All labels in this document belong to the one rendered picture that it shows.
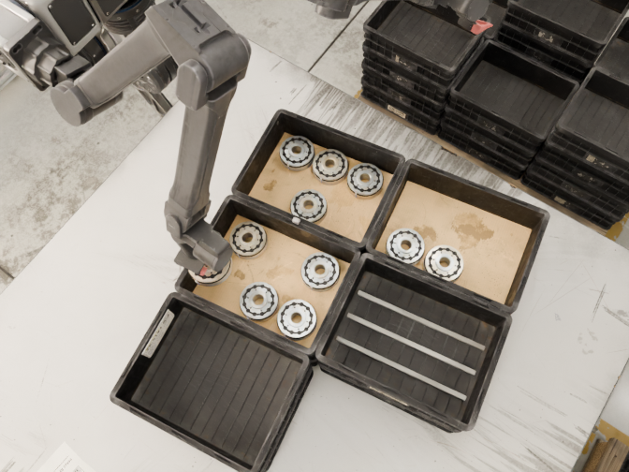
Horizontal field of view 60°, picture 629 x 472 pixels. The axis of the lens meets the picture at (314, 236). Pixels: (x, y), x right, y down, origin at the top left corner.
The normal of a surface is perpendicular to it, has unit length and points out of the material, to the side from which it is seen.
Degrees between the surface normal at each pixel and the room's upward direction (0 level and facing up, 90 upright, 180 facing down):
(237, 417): 0
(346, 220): 0
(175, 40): 70
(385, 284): 0
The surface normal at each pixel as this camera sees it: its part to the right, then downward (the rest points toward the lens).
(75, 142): -0.05, -0.36
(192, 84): -0.56, 0.59
